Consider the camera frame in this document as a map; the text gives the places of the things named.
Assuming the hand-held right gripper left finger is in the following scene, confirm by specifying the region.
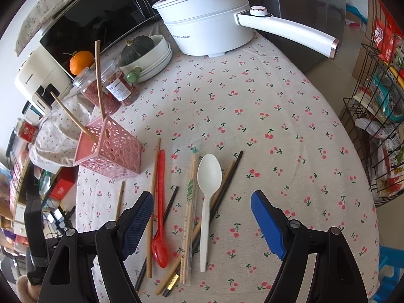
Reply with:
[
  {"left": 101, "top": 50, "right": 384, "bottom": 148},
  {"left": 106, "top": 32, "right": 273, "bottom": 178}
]
[{"left": 37, "top": 191, "right": 155, "bottom": 303}]

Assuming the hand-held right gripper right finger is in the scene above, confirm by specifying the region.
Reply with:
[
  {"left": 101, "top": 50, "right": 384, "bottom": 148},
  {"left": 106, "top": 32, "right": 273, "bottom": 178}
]
[{"left": 251, "top": 190, "right": 370, "bottom": 303}]

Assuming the short light wooden chopstick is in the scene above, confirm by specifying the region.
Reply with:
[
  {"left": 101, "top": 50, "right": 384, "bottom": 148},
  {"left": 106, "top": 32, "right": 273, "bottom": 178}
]
[{"left": 115, "top": 181, "right": 125, "bottom": 222}]

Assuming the plain black chopstick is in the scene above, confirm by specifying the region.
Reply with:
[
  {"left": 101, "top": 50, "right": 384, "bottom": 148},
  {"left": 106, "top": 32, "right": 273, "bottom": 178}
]
[{"left": 135, "top": 186, "right": 179, "bottom": 292}]

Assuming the long light wooden chopstick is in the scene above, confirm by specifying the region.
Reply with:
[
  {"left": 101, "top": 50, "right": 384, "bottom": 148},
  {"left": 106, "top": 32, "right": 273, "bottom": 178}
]
[{"left": 147, "top": 137, "right": 162, "bottom": 279}]

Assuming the red plastic spoon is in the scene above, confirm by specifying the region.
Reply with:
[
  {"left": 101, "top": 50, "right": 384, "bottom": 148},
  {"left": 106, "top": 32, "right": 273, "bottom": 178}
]
[{"left": 151, "top": 149, "right": 170, "bottom": 268}]

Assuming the black chopstick with gold band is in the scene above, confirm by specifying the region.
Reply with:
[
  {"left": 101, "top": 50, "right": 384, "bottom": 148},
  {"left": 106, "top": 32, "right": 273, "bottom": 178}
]
[{"left": 162, "top": 150, "right": 244, "bottom": 298}]

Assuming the brown wooden chopstick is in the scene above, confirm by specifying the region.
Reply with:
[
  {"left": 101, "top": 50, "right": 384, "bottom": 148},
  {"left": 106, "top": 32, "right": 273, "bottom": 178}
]
[{"left": 154, "top": 160, "right": 236, "bottom": 295}]

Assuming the pink perforated utensil holder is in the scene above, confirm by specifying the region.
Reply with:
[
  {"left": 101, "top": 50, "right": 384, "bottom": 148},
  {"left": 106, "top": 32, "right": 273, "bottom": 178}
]
[{"left": 72, "top": 114, "right": 141, "bottom": 177}]

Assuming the white plastic spoon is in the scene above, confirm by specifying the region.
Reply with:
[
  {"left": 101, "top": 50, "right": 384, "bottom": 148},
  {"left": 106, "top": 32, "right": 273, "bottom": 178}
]
[{"left": 197, "top": 154, "right": 223, "bottom": 273}]

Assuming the person's left forearm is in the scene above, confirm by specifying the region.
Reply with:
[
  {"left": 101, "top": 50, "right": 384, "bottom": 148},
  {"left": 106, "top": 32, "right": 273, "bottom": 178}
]
[{"left": 17, "top": 276, "right": 40, "bottom": 303}]

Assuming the red cardboard box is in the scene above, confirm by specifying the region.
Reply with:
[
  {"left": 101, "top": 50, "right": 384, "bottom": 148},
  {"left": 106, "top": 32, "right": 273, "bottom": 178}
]
[{"left": 49, "top": 167, "right": 76, "bottom": 200}]

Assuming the cherry print tablecloth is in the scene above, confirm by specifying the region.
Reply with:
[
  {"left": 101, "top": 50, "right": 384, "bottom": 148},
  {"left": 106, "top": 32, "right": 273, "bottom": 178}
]
[{"left": 30, "top": 25, "right": 381, "bottom": 303}]

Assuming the white and black box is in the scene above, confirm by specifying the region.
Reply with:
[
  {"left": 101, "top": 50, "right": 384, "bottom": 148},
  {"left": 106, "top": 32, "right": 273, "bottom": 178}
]
[{"left": 34, "top": 83, "right": 57, "bottom": 112}]

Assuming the blue plastic stool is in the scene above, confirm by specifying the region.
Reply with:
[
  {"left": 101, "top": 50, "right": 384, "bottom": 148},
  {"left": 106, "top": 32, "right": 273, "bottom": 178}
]
[{"left": 377, "top": 244, "right": 404, "bottom": 303}]

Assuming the orange and white snack packet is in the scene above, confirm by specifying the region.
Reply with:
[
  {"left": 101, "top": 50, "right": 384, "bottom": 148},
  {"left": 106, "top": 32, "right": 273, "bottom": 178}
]
[{"left": 379, "top": 145, "right": 404, "bottom": 196}]

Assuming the clear jar without label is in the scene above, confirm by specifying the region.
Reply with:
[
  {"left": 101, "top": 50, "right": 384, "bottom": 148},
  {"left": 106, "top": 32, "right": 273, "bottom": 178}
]
[{"left": 72, "top": 67, "right": 120, "bottom": 116}]

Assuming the small green ornament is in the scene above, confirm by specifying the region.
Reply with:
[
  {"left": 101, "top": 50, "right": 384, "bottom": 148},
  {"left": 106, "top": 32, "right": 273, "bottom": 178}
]
[{"left": 125, "top": 66, "right": 141, "bottom": 84}]

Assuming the white kitchen appliance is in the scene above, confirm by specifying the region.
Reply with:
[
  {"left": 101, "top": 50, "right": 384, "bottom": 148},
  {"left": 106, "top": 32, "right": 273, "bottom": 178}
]
[{"left": 14, "top": 47, "right": 73, "bottom": 102}]

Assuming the white ceramic bowl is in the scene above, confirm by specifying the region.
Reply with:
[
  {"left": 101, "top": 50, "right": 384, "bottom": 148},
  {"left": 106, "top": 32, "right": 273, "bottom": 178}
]
[
  {"left": 136, "top": 42, "right": 173, "bottom": 83},
  {"left": 118, "top": 34, "right": 168, "bottom": 70}
]

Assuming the orange fruit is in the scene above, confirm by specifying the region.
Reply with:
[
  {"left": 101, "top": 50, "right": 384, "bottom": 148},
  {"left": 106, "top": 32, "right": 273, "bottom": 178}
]
[{"left": 64, "top": 50, "right": 94, "bottom": 76}]

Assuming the dark green squash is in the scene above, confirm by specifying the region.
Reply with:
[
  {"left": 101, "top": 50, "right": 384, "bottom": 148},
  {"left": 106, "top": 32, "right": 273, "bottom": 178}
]
[{"left": 121, "top": 35, "right": 155, "bottom": 64}]

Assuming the teal snack packet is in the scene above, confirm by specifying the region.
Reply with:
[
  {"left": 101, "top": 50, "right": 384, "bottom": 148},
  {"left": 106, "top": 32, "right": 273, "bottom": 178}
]
[{"left": 372, "top": 72, "right": 404, "bottom": 120}]

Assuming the black microwave oven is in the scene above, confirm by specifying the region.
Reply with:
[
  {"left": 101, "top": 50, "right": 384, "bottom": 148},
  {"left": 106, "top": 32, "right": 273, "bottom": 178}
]
[{"left": 39, "top": 0, "right": 165, "bottom": 76}]

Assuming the white electric cooking pot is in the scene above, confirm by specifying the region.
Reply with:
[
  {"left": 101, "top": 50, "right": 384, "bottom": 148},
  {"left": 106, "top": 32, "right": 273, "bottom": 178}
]
[{"left": 152, "top": 0, "right": 341, "bottom": 60}]

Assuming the red snack packet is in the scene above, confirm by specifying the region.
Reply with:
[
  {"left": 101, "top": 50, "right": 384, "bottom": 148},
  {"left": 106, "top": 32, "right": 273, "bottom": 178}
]
[{"left": 371, "top": 17, "right": 404, "bottom": 64}]

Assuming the grey refrigerator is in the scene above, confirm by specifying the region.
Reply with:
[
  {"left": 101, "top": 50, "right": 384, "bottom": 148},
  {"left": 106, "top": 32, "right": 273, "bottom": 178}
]
[{"left": 252, "top": 0, "right": 348, "bottom": 70}]

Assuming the black wire rack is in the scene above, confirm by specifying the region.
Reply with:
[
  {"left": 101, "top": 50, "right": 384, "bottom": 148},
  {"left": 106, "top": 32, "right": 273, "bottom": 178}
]
[{"left": 342, "top": 0, "right": 404, "bottom": 209}]

